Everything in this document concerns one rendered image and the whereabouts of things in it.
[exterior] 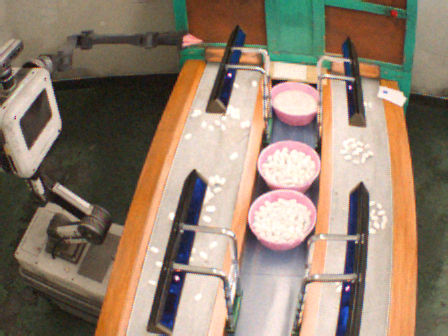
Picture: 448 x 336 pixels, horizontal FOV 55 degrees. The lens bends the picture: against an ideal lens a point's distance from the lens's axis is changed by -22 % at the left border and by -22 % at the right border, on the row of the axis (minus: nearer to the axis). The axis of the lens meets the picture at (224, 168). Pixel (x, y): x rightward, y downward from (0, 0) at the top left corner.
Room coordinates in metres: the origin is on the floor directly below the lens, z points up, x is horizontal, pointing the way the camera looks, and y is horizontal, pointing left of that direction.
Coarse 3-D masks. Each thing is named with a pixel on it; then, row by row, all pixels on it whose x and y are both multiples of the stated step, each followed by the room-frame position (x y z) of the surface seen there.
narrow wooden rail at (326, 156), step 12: (324, 84) 2.09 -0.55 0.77; (324, 96) 1.99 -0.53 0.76; (324, 108) 1.89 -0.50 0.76; (324, 120) 1.81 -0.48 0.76; (324, 132) 1.72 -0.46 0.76; (324, 144) 1.65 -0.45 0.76; (324, 156) 1.57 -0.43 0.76; (324, 168) 1.50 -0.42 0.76; (324, 180) 1.44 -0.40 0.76; (324, 192) 1.37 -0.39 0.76; (324, 204) 1.31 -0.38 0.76; (324, 216) 1.25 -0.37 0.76; (324, 228) 1.19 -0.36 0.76; (324, 252) 1.07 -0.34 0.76; (312, 264) 1.03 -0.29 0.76; (312, 288) 0.92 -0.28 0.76; (312, 300) 0.86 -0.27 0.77; (312, 312) 0.80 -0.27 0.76; (300, 324) 0.79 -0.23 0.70; (312, 324) 0.75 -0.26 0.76
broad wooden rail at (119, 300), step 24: (192, 72) 2.27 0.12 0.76; (192, 96) 2.07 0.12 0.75; (168, 120) 1.89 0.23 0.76; (168, 144) 1.73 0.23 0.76; (144, 168) 1.60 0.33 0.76; (168, 168) 1.60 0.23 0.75; (144, 192) 1.47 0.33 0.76; (144, 216) 1.34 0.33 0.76; (120, 240) 1.22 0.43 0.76; (144, 240) 1.22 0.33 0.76; (120, 264) 1.10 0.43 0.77; (120, 288) 0.98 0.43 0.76; (120, 312) 0.87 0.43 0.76
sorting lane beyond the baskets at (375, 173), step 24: (336, 96) 2.02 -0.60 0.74; (336, 120) 1.83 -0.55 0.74; (384, 120) 1.81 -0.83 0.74; (336, 144) 1.67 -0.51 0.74; (384, 144) 1.64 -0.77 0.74; (336, 168) 1.52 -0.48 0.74; (360, 168) 1.51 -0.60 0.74; (384, 168) 1.49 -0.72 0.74; (336, 192) 1.39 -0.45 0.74; (384, 192) 1.35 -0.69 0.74; (336, 216) 1.26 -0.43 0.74; (384, 240) 1.09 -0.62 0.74; (336, 264) 1.02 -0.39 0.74; (384, 264) 0.97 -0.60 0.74; (336, 288) 0.91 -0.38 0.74; (384, 288) 0.85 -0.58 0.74; (336, 312) 0.79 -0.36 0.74; (384, 312) 0.74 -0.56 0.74
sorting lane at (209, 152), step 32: (192, 128) 1.85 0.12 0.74; (192, 160) 1.65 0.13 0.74; (224, 160) 1.63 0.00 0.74; (224, 192) 1.45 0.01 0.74; (160, 224) 1.31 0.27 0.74; (224, 224) 1.29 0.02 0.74; (160, 256) 1.15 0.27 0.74; (192, 256) 1.15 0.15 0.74; (224, 256) 1.14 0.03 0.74; (192, 288) 0.99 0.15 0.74; (192, 320) 0.84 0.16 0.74
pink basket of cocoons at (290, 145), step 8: (280, 144) 1.67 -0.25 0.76; (288, 144) 1.67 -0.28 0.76; (296, 144) 1.67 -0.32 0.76; (304, 144) 1.65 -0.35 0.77; (264, 152) 1.63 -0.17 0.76; (272, 152) 1.65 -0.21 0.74; (280, 152) 1.66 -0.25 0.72; (312, 152) 1.61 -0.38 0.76; (264, 160) 1.61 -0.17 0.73; (264, 176) 1.49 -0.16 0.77; (272, 184) 1.46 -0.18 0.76; (304, 184) 1.43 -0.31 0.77
